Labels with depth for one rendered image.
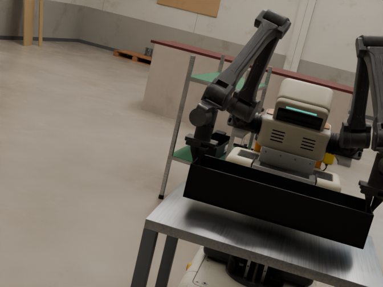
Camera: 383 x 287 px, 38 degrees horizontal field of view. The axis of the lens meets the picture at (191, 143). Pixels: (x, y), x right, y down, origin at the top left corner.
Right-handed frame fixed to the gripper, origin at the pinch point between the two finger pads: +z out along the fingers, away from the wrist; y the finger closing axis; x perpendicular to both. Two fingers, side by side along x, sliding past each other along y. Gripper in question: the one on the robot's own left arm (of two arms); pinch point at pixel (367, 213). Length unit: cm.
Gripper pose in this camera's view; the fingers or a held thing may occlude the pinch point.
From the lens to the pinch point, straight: 185.0
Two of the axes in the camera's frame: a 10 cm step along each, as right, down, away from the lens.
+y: 9.5, 2.6, -1.7
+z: -2.2, 9.5, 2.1
